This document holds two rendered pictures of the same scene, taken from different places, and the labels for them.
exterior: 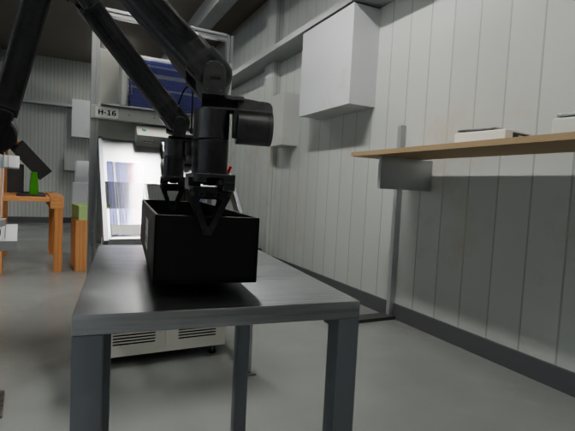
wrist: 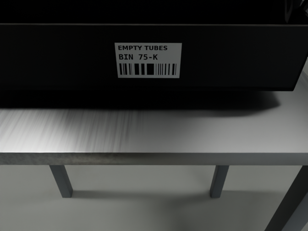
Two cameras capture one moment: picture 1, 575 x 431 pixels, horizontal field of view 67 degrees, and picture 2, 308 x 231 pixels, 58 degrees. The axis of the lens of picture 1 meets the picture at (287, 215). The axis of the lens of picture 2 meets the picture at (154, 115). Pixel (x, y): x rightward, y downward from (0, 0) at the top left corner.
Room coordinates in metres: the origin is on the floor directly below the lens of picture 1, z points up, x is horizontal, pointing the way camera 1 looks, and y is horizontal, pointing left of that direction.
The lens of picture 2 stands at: (0.77, 0.63, 1.10)
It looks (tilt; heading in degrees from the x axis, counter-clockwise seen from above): 42 degrees down; 291
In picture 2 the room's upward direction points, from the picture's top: straight up
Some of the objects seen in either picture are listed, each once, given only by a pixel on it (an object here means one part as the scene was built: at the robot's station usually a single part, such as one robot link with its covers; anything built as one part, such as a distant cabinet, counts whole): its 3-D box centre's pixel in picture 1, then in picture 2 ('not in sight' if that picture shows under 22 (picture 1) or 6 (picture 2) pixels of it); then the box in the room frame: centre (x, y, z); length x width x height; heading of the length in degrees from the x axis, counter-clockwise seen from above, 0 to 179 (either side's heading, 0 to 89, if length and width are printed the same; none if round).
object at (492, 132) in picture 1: (493, 138); not in sight; (2.35, -1.08, 1.31); 0.32 x 0.30 x 0.08; 26
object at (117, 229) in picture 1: (165, 242); not in sight; (2.48, 0.69, 0.65); 1.01 x 0.73 x 1.29; 27
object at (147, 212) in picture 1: (185, 231); (120, 35); (0.98, 0.23, 0.88); 0.57 x 0.17 x 0.11; 21
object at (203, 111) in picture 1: (215, 126); not in sight; (0.72, 0.12, 1.08); 0.07 x 0.06 x 0.07; 102
